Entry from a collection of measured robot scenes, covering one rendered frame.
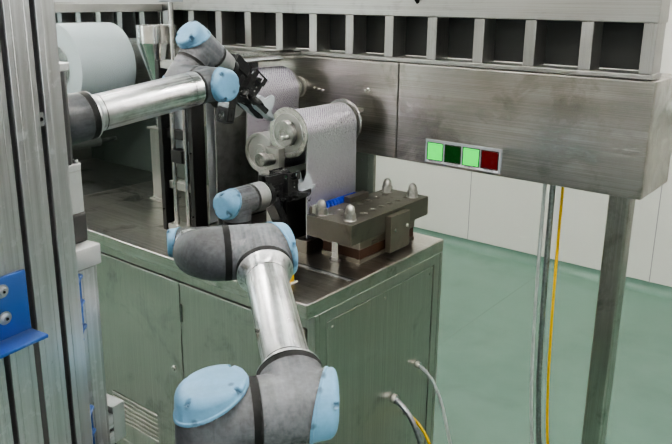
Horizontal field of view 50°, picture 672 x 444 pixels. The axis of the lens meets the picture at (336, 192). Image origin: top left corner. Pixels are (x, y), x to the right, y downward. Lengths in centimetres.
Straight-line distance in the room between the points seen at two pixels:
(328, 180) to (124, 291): 76
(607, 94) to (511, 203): 285
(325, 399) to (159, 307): 119
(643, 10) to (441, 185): 321
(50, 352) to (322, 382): 41
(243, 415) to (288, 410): 7
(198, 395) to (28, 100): 49
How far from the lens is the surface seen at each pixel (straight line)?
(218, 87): 161
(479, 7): 209
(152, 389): 247
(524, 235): 476
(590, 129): 198
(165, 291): 224
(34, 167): 102
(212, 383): 117
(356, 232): 198
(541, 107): 202
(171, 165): 234
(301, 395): 117
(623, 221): 217
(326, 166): 214
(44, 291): 106
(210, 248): 147
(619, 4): 194
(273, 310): 132
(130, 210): 262
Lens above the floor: 163
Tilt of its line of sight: 15 degrees down
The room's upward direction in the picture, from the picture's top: 1 degrees clockwise
